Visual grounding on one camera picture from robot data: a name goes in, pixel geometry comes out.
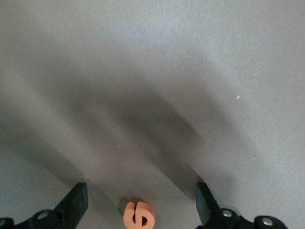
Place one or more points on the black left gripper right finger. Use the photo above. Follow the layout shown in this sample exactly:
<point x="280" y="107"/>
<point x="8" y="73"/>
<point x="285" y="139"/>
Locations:
<point x="207" y="210"/>

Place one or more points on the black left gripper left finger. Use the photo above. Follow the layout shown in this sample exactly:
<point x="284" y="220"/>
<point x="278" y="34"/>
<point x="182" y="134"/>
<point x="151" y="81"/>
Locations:
<point x="71" y="207"/>

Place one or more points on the brown table cover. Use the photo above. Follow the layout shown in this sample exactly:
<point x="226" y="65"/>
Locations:
<point x="152" y="71"/>

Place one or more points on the orange letter e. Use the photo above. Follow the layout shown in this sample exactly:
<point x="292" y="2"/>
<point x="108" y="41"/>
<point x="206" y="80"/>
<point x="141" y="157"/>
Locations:
<point x="129" y="214"/>

